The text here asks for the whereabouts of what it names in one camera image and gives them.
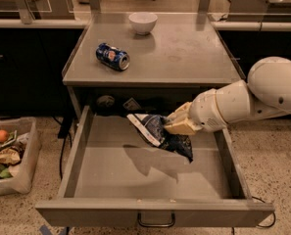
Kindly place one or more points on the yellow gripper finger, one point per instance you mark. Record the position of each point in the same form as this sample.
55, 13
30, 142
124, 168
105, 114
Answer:
180, 113
184, 127

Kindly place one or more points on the blue chip bag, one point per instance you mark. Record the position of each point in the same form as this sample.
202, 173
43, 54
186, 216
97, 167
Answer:
151, 129

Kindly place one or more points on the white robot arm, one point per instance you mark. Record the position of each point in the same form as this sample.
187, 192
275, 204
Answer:
266, 93

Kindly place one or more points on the black items behind drawer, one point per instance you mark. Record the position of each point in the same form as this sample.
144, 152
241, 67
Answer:
109, 105

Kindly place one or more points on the grey open top drawer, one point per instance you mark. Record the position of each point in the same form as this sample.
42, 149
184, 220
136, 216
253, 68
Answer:
112, 175

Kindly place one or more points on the grey metal cabinet table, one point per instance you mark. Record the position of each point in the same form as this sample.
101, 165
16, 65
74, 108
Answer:
181, 57

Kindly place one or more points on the blue soda can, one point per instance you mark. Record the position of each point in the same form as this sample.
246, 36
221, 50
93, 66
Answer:
113, 57

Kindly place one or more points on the white ceramic bowl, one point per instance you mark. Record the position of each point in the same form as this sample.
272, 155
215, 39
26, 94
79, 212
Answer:
142, 22

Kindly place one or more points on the clear plastic bin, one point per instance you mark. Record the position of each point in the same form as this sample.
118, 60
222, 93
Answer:
22, 181

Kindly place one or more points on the crumpled snack wrapper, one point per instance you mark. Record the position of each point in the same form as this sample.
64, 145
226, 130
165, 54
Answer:
9, 157

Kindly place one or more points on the orange fruit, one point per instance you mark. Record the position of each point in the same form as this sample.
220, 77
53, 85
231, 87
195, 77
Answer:
4, 135

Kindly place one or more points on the green item in bin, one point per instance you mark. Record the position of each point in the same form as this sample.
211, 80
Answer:
5, 173

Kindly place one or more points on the black drawer handle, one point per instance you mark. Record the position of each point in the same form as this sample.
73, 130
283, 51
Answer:
156, 219

